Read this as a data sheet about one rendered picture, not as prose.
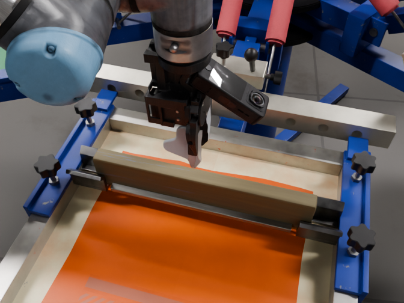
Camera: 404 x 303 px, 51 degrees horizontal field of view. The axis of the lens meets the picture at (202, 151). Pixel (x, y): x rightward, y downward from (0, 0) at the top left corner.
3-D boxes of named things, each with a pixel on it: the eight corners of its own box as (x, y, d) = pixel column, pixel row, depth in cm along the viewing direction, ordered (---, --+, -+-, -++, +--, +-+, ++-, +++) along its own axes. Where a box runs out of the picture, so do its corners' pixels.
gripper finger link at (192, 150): (192, 142, 67) (193, 94, 61) (202, 143, 66) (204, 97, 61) (183, 160, 63) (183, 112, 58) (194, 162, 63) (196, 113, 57)
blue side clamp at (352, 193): (356, 309, 71) (368, 293, 65) (326, 302, 71) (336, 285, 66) (361, 173, 89) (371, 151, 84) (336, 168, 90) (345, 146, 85)
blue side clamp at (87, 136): (57, 232, 80) (47, 212, 75) (33, 226, 81) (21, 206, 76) (118, 123, 99) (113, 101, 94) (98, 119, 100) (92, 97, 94)
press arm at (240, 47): (245, 105, 95) (246, 88, 92) (219, 100, 97) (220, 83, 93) (258, 59, 106) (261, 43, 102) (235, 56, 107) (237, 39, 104)
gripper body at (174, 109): (164, 93, 67) (157, 27, 58) (216, 102, 66) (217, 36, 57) (148, 127, 63) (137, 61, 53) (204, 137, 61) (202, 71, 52)
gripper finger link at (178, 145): (167, 160, 70) (166, 115, 64) (201, 168, 69) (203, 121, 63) (161, 172, 68) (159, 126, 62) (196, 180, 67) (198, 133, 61)
